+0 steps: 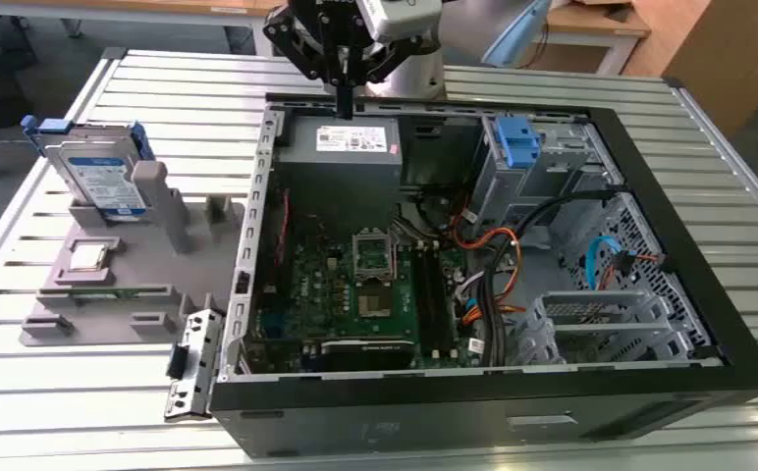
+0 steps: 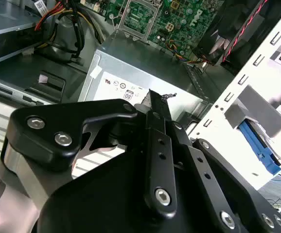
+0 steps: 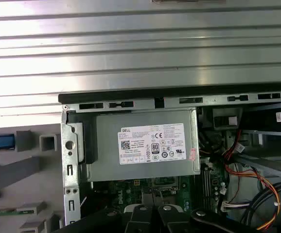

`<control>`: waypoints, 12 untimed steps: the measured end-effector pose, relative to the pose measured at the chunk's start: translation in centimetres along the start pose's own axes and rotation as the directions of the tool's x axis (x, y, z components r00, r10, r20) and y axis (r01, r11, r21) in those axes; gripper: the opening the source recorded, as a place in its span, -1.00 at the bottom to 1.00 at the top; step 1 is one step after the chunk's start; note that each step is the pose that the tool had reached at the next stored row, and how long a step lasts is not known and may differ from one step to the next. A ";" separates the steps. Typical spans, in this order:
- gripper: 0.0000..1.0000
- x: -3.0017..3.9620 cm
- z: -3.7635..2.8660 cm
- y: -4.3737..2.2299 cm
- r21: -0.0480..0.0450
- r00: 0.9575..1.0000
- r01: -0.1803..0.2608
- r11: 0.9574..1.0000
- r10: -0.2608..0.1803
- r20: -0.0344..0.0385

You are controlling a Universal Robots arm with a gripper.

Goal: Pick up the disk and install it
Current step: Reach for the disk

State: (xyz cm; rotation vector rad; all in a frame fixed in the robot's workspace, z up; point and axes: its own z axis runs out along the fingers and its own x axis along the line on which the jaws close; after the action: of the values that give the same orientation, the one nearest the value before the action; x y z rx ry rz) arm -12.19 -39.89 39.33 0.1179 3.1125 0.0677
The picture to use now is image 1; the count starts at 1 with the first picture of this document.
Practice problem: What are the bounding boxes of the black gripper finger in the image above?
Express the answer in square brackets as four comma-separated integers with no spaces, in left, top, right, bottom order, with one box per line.
[261,9,348,122]
[346,36,440,122]

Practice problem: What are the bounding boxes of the hard disk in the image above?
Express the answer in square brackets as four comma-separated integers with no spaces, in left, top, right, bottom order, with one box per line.
[20,115,151,220]

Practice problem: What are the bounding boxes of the blue data wire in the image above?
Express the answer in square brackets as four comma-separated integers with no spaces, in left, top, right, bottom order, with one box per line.
[585,236,620,295]

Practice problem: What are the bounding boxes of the metal disk bay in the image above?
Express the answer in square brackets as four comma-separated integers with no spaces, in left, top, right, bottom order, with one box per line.
[521,288,708,367]

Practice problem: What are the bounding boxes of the grey power supply unit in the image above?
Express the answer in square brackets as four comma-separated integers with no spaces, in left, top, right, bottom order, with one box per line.
[273,116,406,217]

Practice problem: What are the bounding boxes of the blue plastic drive latch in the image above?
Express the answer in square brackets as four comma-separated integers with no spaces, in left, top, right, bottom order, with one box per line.
[493,116,541,168]

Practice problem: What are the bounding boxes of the wooden desk white legs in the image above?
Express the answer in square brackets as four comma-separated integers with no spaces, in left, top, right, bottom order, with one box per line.
[535,0,653,75]

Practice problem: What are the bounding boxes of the metal optical drive cage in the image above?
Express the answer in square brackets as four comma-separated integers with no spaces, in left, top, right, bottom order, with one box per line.
[469,112,623,236]

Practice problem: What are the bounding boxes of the metal socket cover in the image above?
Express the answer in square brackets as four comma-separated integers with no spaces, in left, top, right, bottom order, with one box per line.
[350,230,400,287]

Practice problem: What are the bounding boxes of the grey parts rack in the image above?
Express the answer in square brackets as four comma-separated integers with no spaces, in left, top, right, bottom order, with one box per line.
[18,161,249,347]

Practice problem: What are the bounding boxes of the black RAM slot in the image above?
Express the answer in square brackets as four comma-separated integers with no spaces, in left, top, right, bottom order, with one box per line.
[413,242,436,358]
[421,242,445,358]
[430,242,452,358]
[438,242,461,358]

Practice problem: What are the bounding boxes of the CPU socket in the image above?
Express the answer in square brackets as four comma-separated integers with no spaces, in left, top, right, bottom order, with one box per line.
[356,286,397,320]

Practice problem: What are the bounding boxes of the wooden cabinet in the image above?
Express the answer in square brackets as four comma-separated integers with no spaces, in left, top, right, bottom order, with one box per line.
[663,0,758,138]

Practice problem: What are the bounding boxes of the green motherboard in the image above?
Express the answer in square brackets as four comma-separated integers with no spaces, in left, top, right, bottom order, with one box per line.
[246,239,485,372]

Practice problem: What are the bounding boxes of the silver CPU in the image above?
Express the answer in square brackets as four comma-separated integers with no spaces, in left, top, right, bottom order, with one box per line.
[67,243,112,270]

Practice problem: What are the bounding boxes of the green RAM stick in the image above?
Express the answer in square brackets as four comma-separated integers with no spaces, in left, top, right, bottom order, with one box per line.
[67,286,143,299]

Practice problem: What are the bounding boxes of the black graphics card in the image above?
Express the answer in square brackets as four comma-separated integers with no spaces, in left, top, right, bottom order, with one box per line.
[299,338,417,372]

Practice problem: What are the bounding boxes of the black PC case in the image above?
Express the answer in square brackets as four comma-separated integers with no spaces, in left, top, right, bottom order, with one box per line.
[207,91,758,460]

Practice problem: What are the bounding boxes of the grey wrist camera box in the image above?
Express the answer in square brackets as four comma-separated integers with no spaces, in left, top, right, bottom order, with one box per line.
[352,0,444,43]

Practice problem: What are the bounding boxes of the long desk grey frame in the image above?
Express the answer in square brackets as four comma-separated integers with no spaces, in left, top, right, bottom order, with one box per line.
[0,0,282,55]

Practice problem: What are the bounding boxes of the thin red fan wire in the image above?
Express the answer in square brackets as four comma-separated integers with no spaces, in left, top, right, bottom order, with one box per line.
[261,189,327,295]

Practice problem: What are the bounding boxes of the orange red wire bundle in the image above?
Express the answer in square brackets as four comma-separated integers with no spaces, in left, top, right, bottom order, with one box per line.
[449,228,525,315]

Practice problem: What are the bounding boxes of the black cable bundle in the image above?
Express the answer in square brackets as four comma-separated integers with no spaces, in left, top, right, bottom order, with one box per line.
[482,188,627,367]

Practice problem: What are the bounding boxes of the metal expansion slot bracket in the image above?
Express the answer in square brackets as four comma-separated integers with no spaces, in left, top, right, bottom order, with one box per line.
[163,307,223,423]

